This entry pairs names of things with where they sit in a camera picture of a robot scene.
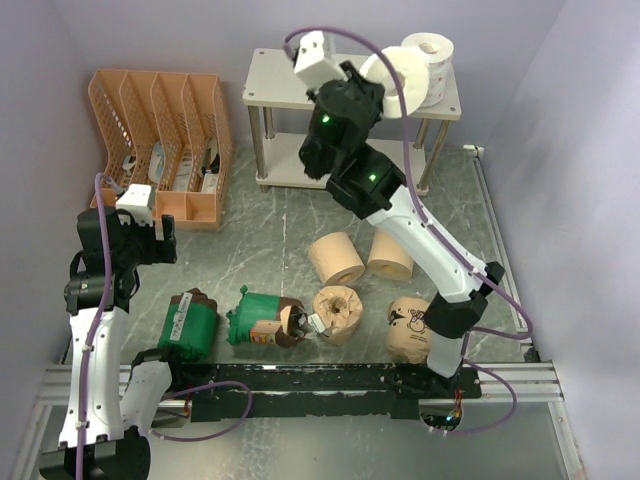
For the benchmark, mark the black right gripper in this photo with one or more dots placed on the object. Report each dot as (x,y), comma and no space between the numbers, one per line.
(371,90)

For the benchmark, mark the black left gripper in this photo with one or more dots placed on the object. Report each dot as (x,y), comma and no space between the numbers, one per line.
(159,250)

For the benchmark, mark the white dotted paper roll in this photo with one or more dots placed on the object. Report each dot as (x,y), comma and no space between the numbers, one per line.
(411,65)

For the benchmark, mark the white paper towel roll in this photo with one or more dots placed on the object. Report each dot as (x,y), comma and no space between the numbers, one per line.
(439,51)

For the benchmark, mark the tan paper towel roll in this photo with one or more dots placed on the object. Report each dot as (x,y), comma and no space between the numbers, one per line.
(336,260)

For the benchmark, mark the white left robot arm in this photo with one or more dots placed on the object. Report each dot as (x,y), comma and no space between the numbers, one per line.
(106,430)

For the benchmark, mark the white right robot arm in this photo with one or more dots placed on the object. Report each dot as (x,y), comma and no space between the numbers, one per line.
(366,182)

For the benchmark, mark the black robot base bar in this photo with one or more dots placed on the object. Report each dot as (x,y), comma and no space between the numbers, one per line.
(292,391)

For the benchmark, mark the white two-tier shelf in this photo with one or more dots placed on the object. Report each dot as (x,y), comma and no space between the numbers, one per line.
(271,84)

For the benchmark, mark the papers in organizer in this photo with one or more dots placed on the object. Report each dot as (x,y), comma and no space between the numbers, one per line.
(208,168)

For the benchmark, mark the orange plastic file organizer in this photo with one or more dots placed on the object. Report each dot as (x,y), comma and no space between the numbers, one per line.
(135,109)

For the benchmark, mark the green wrapped roll with label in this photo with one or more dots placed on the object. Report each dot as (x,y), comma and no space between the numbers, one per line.
(190,325)

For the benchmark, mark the green brown wrapped roll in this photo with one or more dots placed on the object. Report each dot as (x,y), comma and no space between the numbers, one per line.
(266,320)

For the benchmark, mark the brown wrapped paper roll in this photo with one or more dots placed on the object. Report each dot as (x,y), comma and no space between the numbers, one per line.
(336,313)

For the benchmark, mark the brown printed wrapped roll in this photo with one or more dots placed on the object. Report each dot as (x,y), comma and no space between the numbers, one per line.
(408,338)

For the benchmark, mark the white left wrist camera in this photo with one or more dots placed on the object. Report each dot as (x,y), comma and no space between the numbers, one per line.
(138,201)

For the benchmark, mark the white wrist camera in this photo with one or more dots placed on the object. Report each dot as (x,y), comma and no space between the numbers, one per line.
(315,64)
(138,201)

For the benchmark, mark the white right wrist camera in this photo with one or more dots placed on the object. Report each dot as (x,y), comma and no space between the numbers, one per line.
(315,64)

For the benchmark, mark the aluminium frame rail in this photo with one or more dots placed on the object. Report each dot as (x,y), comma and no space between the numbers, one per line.
(263,243)

